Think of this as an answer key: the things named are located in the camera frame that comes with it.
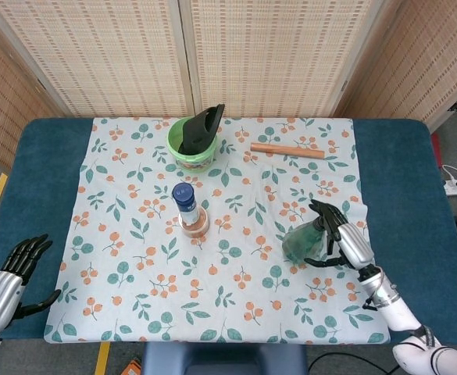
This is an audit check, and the wooden rolling stick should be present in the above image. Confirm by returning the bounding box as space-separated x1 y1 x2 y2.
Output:
250 142 326 161

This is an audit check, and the black floor cable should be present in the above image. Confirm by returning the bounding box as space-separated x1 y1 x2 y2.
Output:
308 351 401 375

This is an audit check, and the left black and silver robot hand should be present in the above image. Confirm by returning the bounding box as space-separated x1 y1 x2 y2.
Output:
0 234 62 333

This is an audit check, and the blue white spray can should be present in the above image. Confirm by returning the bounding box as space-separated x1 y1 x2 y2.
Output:
172 182 201 226

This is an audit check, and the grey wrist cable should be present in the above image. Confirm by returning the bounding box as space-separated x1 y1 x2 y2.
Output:
362 273 387 312

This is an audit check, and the light green plastic bucket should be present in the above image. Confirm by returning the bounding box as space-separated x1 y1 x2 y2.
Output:
166 118 219 173

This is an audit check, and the woven bamboo screen panel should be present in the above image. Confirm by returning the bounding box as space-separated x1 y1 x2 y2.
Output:
0 19 67 173
335 0 457 132
179 0 407 118
0 0 194 118

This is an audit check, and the floral leaf and fruit tablecloth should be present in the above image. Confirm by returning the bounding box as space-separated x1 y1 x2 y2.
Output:
43 116 392 345

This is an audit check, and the green plastic spray bottle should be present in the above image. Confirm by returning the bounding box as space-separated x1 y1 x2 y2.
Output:
282 216 342 266

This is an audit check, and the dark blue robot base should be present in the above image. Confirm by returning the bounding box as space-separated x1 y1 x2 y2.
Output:
141 343 308 375

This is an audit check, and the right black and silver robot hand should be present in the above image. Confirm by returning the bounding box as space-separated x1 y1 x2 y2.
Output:
304 198 376 271

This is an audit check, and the blue covered table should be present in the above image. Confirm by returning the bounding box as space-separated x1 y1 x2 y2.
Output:
0 118 457 341

